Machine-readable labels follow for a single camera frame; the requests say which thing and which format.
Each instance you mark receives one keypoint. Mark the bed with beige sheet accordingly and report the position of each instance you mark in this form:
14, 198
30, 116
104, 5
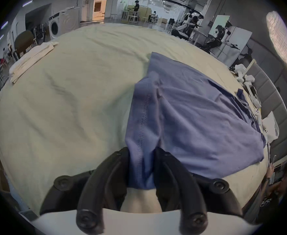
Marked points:
79, 99

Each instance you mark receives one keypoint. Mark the white washing machine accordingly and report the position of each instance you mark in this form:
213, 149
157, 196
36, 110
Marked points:
60, 23

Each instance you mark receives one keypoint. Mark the grey padded headboard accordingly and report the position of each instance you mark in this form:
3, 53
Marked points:
272, 94

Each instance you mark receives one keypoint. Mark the folded cream cloth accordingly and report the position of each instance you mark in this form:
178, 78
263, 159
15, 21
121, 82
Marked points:
30, 59

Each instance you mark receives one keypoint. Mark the dark blue shirt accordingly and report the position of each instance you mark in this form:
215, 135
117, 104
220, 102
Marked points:
187, 121

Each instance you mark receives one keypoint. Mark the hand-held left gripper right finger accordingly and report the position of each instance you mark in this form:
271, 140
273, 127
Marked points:
180, 190

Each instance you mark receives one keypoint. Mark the olive green chair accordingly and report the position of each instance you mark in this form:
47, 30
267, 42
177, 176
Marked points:
23, 41

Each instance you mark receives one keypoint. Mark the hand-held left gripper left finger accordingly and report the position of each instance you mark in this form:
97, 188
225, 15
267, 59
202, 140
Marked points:
92, 194

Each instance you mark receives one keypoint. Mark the white and black humanoid robot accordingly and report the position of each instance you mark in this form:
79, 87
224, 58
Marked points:
223, 37
190, 21

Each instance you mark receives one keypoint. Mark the spare white hand-held gripper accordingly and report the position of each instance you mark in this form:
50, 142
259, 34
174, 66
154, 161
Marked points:
241, 71

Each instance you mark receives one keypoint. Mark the white hand controller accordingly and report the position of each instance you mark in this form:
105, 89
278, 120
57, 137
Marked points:
256, 112

